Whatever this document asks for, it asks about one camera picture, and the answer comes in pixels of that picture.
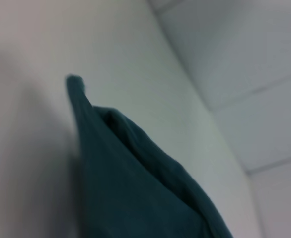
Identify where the teal blue t-shirt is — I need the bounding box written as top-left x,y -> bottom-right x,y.
65,73 -> 235,238

